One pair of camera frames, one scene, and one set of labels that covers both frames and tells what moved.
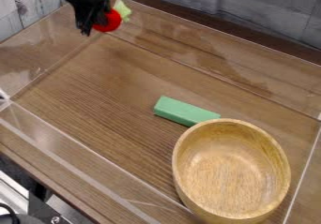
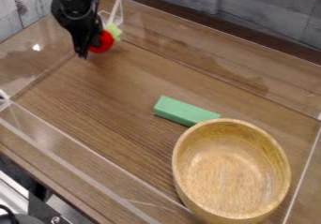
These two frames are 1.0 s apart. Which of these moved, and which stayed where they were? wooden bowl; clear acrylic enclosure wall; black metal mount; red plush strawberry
Moved: red plush strawberry
Stayed: black metal mount; clear acrylic enclosure wall; wooden bowl
